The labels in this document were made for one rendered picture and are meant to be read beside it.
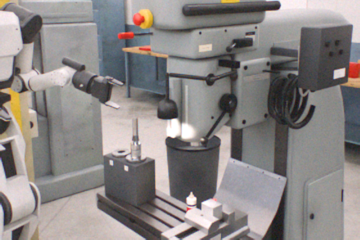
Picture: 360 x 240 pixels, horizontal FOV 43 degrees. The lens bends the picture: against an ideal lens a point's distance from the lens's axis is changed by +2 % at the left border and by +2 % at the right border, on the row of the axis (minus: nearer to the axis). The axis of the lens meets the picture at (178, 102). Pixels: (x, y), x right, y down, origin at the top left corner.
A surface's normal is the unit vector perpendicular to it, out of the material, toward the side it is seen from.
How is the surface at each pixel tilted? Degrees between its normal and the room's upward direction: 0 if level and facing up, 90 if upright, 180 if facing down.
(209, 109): 90
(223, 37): 90
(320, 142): 88
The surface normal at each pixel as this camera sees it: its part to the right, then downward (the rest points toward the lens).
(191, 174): -0.06, 0.30
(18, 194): 0.74, -0.28
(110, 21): 0.66, 0.18
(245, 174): -0.67, -0.30
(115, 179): -0.67, 0.18
